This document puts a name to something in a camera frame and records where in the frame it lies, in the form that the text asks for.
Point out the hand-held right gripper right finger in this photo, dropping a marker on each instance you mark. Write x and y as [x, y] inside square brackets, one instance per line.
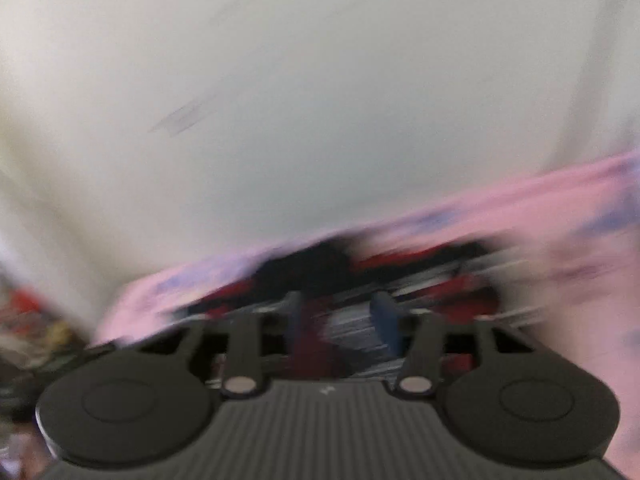
[385, 317]

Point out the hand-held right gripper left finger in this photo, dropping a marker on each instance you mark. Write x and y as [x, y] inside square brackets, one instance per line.
[294, 310]

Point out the black and red garment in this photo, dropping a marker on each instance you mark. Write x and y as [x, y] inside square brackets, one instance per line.
[345, 270]

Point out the pink printed bed sheet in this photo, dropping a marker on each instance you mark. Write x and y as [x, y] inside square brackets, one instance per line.
[550, 220]

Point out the blurred colourful clutter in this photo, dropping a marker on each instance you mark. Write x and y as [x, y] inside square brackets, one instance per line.
[35, 330]

